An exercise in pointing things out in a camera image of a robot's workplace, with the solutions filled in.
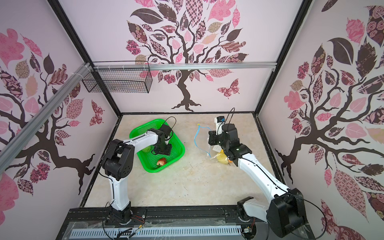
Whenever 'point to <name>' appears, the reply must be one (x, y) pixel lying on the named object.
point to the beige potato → (221, 158)
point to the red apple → (162, 161)
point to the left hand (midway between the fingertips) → (165, 153)
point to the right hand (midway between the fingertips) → (210, 130)
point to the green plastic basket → (154, 163)
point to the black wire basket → (123, 76)
